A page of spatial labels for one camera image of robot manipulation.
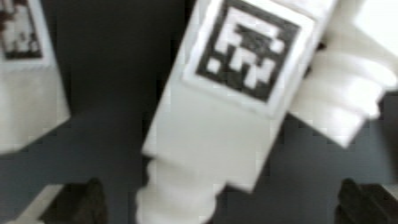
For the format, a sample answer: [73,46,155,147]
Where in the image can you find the white leg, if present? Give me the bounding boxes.
[290,0,398,146]
[135,0,338,224]
[0,0,71,156]

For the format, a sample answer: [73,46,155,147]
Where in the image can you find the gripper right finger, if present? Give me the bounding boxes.
[334,178,398,224]

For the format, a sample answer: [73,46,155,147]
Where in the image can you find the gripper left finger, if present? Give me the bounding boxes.
[11,178,112,224]

